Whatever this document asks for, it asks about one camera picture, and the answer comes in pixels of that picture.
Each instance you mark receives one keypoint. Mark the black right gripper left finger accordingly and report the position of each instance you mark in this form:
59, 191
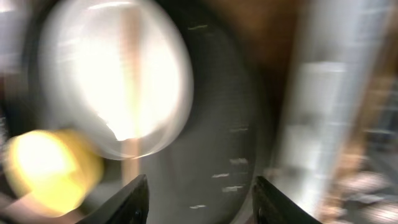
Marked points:
129, 206

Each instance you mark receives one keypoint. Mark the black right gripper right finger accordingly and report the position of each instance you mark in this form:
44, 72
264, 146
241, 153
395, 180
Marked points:
271, 206

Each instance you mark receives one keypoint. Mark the yellow bowl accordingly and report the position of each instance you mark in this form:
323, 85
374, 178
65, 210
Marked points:
56, 170

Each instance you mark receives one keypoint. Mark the wooden chopstick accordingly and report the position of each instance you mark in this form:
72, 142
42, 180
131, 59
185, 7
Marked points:
127, 83
133, 32

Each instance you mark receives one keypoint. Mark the grey dishwasher rack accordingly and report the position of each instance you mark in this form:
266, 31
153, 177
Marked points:
337, 143

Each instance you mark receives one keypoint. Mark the round black tray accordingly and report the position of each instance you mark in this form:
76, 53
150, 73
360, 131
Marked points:
205, 175

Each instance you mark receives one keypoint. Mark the light grey round plate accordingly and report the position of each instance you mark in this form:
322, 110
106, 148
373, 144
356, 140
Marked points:
79, 64

